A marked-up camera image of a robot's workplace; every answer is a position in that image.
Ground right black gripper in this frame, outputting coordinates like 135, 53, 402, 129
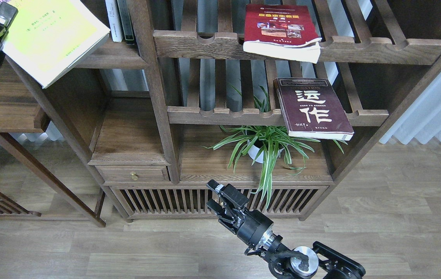
206, 179, 275, 249

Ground yellow green book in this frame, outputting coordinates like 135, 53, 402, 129
3, 0, 110, 88

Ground maroon book white characters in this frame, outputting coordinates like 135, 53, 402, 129
274, 77, 355, 141

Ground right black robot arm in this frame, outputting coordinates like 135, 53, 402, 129
207, 180, 366, 279

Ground red book on top shelf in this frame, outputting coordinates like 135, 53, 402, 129
243, 3, 321, 64

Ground white plant pot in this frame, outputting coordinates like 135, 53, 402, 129
247, 140, 284, 163

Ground green spider plant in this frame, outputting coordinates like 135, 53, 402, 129
201, 83, 348, 210

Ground white upright book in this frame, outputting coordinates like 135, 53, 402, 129
105, 0, 123, 42

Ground dark wooden bookshelf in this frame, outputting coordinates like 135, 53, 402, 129
6, 0, 441, 221

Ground dark green upright book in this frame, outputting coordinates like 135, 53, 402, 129
117, 0, 136, 45

